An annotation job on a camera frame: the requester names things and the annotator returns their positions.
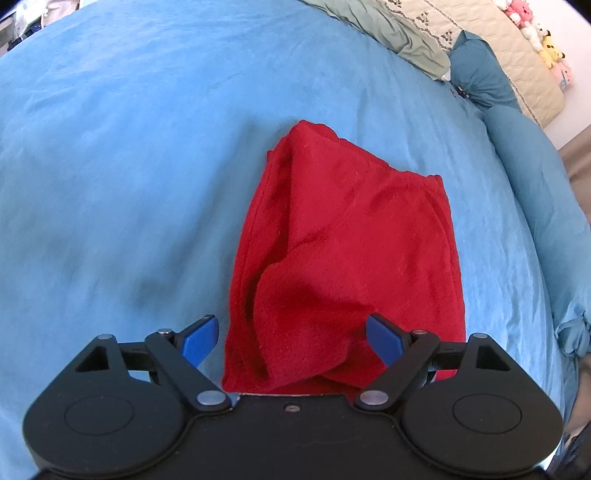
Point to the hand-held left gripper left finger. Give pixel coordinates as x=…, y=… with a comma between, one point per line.
x=199, y=342

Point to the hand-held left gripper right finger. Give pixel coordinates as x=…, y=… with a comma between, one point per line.
x=385, y=341

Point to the red towel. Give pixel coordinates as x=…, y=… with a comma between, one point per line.
x=351, y=258

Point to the blue bed sheet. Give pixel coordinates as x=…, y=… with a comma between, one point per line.
x=120, y=184

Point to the light blue pillow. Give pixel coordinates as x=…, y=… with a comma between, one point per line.
x=540, y=198

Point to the beige curtain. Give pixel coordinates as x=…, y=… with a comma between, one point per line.
x=577, y=161

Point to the teal pillow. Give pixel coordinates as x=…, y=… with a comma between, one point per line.
x=482, y=74

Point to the green pillow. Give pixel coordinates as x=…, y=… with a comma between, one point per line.
x=392, y=32

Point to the cream quilted headboard cover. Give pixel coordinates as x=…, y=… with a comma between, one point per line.
x=503, y=50

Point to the row of plush toys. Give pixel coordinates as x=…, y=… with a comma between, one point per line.
x=540, y=37

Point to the white shelf unit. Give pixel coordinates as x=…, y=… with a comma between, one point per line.
x=32, y=18

